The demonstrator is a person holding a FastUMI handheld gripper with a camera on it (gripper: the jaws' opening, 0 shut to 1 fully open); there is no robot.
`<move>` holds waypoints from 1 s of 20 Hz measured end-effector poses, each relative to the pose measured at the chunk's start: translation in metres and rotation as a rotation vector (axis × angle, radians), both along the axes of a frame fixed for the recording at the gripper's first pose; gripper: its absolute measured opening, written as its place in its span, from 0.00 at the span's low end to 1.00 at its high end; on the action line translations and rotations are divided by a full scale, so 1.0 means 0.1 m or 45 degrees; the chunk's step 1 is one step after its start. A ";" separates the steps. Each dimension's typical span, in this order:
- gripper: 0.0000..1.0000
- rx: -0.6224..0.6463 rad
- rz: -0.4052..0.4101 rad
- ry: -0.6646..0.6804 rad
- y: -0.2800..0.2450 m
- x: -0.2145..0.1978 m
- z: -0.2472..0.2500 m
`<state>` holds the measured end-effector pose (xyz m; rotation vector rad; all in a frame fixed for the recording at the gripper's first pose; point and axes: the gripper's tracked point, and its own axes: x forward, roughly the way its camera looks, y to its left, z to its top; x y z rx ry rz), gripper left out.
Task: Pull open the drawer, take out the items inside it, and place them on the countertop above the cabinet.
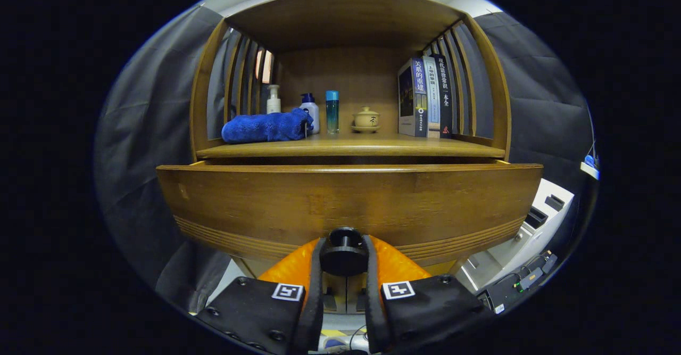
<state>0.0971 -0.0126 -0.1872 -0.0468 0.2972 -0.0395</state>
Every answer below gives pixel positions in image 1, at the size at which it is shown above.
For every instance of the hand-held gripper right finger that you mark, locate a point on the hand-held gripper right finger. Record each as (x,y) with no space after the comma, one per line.
(372,312)

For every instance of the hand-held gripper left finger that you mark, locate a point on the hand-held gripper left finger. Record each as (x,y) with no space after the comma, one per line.
(316,302)

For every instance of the wooden drawer with black knob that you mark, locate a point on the wooden drawer with black knob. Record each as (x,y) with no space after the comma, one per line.
(346,200)

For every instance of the wooden cabinet door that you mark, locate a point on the wooden cabinet door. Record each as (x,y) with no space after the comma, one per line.
(335,294)
(356,291)

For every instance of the wooden countertop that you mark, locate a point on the wooden countertop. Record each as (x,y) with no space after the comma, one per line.
(372,145)

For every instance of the wooden cabinet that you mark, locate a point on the wooden cabinet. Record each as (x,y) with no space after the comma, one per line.
(346,78)

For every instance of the blue towel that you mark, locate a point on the blue towel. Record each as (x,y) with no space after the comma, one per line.
(266,127)

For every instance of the white bottle with blue cap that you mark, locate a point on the white bottle with blue cap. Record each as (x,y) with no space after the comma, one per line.
(312,115)

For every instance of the beige lidded teacup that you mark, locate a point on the beige lidded teacup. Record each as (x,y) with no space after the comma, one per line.
(366,119)

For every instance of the tall blue bottle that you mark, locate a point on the tall blue bottle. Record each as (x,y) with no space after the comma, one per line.
(332,113)

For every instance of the white pump bottle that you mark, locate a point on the white pump bottle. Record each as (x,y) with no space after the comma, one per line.
(273,104)

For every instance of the blue book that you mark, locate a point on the blue book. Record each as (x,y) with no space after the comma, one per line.
(417,99)

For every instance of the pale grey book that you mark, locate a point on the pale grey book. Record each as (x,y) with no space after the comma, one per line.
(432,99)

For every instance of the black book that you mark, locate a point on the black book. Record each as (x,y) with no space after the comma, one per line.
(446,94)

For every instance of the small blue object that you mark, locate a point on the small blue object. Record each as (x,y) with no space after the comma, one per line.
(589,161)

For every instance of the white wall shelf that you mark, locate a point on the white wall shelf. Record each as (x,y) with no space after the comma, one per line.
(589,171)

